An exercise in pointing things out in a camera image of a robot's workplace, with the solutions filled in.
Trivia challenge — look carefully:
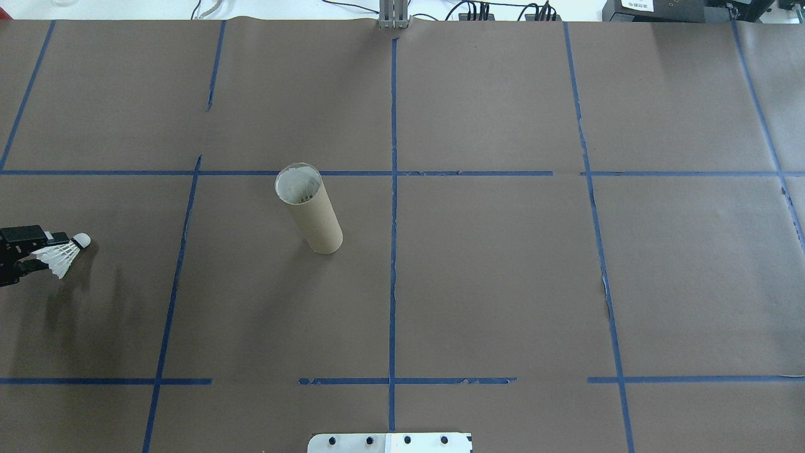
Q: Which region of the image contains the brown cardboard tube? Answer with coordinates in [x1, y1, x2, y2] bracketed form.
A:
[274, 162, 344, 255]

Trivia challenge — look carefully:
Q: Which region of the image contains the white metal base plate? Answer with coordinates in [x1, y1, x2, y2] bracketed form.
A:
[307, 432, 474, 453]

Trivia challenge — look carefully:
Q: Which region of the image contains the black box with white label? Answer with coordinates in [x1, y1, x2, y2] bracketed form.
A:
[602, 0, 709, 23]

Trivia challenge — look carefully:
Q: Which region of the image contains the white feather shuttlecock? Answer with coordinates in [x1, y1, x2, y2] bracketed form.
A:
[30, 233, 92, 280]

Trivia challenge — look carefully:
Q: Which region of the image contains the grey metal frame post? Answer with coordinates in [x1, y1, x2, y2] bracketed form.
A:
[377, 0, 411, 31]

